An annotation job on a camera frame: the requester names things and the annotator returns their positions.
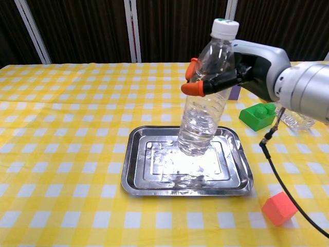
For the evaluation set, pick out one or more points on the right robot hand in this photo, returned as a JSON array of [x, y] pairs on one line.
[[259, 69]]

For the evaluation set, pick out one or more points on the small clear bottle green cap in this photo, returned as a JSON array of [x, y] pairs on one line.
[[208, 90]]

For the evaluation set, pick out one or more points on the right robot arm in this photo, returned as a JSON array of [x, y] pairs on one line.
[[306, 87]]

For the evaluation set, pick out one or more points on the long clear plastic bottle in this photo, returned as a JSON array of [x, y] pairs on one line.
[[298, 121]]

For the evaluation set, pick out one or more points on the metal tray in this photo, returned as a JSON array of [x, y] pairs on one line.
[[159, 167]]

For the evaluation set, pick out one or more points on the purple foam cube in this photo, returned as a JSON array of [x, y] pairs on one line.
[[236, 94]]

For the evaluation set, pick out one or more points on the green toy brick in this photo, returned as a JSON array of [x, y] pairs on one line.
[[257, 117]]

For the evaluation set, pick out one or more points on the small orange foam cube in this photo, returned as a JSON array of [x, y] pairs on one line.
[[278, 209]]

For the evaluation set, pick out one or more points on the yellow checkered tablecloth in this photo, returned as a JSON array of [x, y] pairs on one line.
[[64, 128]]

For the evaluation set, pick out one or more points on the white frame post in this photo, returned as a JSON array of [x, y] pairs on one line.
[[230, 10], [327, 56], [33, 31], [132, 31]]

